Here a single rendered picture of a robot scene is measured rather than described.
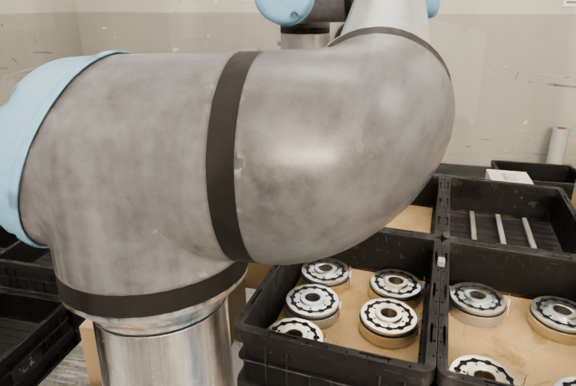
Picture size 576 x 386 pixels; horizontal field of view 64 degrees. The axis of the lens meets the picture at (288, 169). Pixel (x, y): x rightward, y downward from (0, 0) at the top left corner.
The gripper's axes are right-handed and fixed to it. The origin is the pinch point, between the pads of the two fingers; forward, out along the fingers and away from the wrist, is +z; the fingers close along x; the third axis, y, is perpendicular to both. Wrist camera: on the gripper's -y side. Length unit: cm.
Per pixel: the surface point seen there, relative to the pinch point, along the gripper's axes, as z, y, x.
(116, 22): -14, 328, 243
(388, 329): 24.9, -0.7, -16.1
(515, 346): 27.7, 3.4, -37.8
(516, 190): 19, 59, -48
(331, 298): 24.4, 5.3, -5.1
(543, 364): 27.7, -0.1, -41.3
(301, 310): 24.8, 1.1, -0.2
